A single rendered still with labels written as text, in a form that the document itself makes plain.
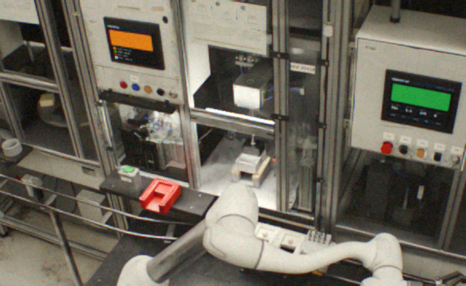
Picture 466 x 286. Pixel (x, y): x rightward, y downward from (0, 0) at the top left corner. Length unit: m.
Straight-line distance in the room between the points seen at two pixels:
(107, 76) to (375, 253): 1.30
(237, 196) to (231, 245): 0.20
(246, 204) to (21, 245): 2.29
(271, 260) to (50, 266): 2.13
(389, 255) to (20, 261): 2.48
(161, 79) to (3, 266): 1.95
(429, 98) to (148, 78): 1.11
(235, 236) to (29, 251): 2.25
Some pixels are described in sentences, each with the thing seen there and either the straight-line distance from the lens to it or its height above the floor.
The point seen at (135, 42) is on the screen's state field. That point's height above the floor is 1.65.
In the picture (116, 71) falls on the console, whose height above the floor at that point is 1.48.
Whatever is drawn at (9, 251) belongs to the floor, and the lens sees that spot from 4.00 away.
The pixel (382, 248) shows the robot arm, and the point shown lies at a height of 1.15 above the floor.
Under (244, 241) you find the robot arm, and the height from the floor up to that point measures 1.32.
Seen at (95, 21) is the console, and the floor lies 1.70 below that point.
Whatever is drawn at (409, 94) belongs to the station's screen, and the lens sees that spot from 2.01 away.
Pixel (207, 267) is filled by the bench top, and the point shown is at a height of 0.68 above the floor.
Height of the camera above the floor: 2.70
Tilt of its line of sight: 37 degrees down
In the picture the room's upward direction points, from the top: 4 degrees counter-clockwise
